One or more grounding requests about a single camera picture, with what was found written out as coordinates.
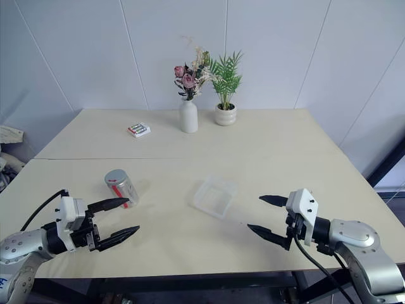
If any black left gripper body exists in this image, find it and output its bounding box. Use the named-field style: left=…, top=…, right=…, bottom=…
left=70, top=210, right=102, bottom=253

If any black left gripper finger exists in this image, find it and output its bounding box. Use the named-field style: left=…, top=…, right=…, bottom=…
left=96, top=225, right=141, bottom=253
left=87, top=198, right=131, bottom=213

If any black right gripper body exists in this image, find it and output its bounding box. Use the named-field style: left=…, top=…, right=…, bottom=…
left=285, top=213, right=304, bottom=241

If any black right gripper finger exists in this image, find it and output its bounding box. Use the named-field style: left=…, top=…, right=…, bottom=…
left=247, top=223, right=294, bottom=252
left=258, top=194, right=289, bottom=208

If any clear plastic jar silver lid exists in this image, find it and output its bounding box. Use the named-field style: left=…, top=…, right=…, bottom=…
left=104, top=168, right=140, bottom=210

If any clear plastic tray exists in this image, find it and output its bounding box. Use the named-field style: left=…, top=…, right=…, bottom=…
left=189, top=175, right=239, bottom=220

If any white battery pack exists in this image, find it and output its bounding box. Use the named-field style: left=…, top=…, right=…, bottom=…
left=127, top=121, right=153, bottom=139

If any white ribbed plant pot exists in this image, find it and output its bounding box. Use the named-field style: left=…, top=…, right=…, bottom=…
left=215, top=103, right=238, bottom=127

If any white ceramic vase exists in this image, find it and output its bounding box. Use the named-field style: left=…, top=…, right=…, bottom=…
left=178, top=97, right=199, bottom=134

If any beige crumpled cloth pile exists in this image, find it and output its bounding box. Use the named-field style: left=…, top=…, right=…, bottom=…
left=0, top=124, right=27, bottom=193

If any green fern plant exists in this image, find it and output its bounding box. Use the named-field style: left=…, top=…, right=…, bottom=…
left=208, top=49, right=244, bottom=110

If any dried pink flower bouquet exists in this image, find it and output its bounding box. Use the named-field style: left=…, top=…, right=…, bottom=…
left=173, top=34, right=220, bottom=102

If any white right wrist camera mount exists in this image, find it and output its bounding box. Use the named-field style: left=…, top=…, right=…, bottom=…
left=285, top=187, right=319, bottom=246

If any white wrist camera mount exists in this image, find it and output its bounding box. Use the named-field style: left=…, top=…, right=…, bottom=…
left=54, top=196, right=88, bottom=251
left=285, top=187, right=319, bottom=246

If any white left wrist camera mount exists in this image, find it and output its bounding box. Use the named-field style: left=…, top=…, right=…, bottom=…
left=54, top=196, right=88, bottom=251

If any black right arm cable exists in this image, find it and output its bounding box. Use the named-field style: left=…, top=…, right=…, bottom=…
left=292, top=233, right=359, bottom=304

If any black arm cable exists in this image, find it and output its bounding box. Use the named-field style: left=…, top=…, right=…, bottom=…
left=20, top=189, right=70, bottom=232
left=292, top=233, right=359, bottom=304

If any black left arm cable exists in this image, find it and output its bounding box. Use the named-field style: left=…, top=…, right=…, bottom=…
left=20, top=189, right=70, bottom=232

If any black table frame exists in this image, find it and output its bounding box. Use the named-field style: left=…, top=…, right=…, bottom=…
left=30, top=268, right=365, bottom=304

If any black metal frame bar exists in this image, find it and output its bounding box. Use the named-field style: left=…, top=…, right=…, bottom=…
left=366, top=138, right=405, bottom=188

